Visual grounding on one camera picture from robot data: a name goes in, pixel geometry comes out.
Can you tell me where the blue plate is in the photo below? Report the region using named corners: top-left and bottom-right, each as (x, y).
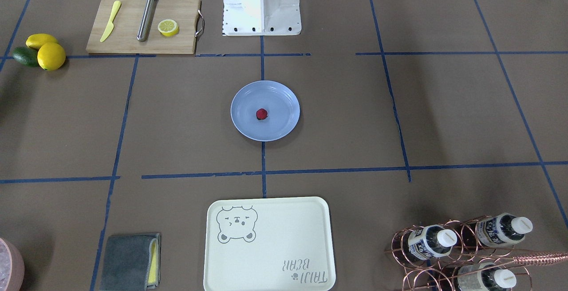
top-left (230, 80), bottom-right (301, 142)

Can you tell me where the red strawberry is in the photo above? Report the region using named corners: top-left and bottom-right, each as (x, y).
top-left (256, 108), bottom-right (268, 121)

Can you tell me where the cream bear tray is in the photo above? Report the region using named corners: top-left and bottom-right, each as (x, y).
top-left (203, 197), bottom-right (336, 291)

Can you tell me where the half lemon slice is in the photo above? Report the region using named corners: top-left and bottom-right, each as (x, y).
top-left (158, 20), bottom-right (179, 37)

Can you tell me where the wooden cutting board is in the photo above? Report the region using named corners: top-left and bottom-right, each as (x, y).
top-left (86, 0), bottom-right (201, 55)

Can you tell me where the steel muddler black cap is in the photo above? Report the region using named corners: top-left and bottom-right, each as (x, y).
top-left (136, 0), bottom-right (156, 42)

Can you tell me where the tea bottle white cap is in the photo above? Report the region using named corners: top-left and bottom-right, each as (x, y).
top-left (407, 224), bottom-right (458, 258)

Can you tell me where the grey folded cloth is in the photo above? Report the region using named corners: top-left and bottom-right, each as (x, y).
top-left (99, 232), bottom-right (162, 291)

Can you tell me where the yellow plastic knife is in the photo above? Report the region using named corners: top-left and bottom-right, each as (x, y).
top-left (99, 0), bottom-right (122, 43)

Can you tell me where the yellow lemon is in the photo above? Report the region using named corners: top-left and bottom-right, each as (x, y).
top-left (37, 43), bottom-right (67, 71)
top-left (26, 33), bottom-right (59, 50)

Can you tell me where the green avocado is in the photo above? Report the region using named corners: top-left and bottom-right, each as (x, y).
top-left (12, 47), bottom-right (40, 68)

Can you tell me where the pink bowl with ice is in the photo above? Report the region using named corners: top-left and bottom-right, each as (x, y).
top-left (0, 238), bottom-right (25, 291)

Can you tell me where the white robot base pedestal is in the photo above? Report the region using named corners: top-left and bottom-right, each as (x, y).
top-left (222, 0), bottom-right (302, 36)

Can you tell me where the copper wire bottle rack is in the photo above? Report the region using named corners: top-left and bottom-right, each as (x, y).
top-left (384, 216), bottom-right (567, 291)

